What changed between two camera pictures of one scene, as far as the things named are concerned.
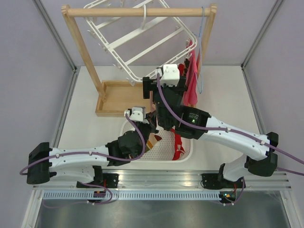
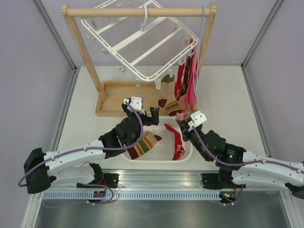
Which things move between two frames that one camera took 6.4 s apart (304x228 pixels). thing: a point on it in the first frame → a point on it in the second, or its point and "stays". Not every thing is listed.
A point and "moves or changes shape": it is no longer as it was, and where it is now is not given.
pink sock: [153, 106] moves or changes shape
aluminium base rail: [176, 180] stays
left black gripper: [151, 118] → [155, 119]
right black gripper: [148, 85] → [184, 127]
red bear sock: [179, 149] stays
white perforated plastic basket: [164, 151] stays
